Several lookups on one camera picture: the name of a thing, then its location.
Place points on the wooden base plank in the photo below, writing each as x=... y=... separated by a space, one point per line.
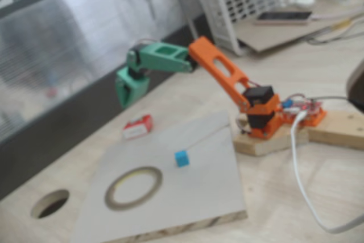
x=338 y=129

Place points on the ribbed translucent partition panel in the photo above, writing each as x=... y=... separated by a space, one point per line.
x=85 y=41

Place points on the green gripper black servo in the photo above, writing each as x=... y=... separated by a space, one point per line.
x=131 y=89

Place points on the light grey board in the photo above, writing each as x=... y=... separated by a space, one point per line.
x=199 y=191

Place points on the pink smartphone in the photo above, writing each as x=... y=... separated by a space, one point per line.
x=281 y=18

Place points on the blue cube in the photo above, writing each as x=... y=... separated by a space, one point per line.
x=182 y=158

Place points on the yellow screwdriver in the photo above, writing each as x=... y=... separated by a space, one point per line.
x=339 y=25

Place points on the white lattice basket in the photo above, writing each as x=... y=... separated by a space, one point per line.
x=227 y=38

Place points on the dark grey rounded object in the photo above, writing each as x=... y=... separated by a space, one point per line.
x=358 y=89

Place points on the red tissue pack box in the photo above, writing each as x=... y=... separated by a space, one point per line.
x=139 y=125

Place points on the brown cardboard sheet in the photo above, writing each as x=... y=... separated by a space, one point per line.
x=270 y=38

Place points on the wooden base block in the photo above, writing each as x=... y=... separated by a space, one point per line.
x=264 y=147

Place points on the red controller circuit board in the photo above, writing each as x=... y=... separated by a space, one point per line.
x=310 y=106

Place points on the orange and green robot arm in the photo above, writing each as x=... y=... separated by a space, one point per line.
x=204 y=49

